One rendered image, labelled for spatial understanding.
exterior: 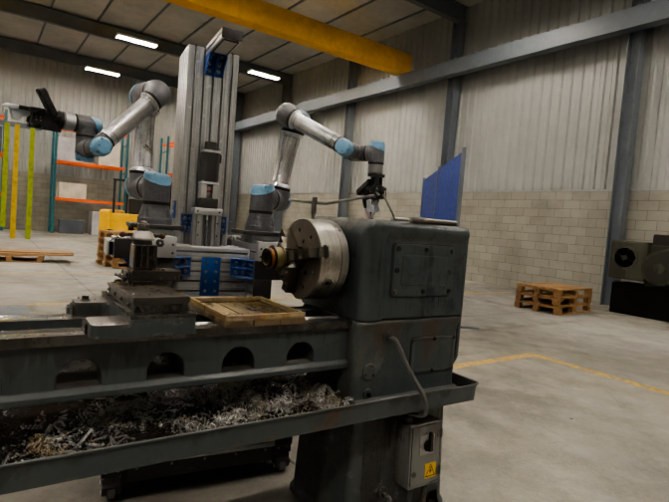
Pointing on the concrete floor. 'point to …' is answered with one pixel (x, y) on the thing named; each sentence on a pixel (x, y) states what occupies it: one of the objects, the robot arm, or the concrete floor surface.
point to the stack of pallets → (105, 253)
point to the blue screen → (445, 194)
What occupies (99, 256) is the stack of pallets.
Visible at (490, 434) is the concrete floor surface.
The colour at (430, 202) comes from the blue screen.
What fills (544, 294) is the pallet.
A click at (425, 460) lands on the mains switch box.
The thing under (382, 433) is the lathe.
